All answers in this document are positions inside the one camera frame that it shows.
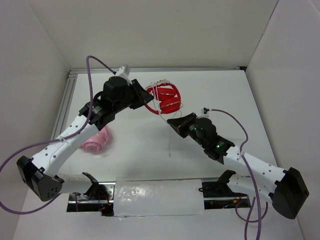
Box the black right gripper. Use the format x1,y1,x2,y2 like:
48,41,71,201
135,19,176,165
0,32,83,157
167,112,207,148

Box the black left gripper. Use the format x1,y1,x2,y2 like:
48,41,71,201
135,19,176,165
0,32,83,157
112,78,154,113

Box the white headphone cable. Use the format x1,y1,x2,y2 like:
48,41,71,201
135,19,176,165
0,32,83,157
149,82,186,157

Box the red headphones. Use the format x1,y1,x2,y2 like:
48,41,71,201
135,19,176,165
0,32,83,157
145,79,182,115

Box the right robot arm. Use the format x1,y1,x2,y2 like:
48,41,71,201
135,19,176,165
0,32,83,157
167,113,309,220

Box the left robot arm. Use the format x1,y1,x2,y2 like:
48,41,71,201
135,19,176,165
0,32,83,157
16,76,154,202

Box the pink headphones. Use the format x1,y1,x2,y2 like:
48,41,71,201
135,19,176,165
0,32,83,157
79,125,111,153

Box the white taped cover plate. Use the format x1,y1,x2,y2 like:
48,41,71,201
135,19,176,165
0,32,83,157
113,179,205,217

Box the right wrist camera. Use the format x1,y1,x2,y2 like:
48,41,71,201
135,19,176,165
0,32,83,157
196,107,211,119

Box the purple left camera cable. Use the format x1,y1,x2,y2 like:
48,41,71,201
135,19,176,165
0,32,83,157
0,55,117,215

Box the purple camera cable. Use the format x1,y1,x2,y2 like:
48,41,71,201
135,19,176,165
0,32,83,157
0,55,117,215
211,108,270,240

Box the aluminium frame rail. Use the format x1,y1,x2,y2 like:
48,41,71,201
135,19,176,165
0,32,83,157
51,67,253,138

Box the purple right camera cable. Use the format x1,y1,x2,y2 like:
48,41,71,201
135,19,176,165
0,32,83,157
211,108,270,240

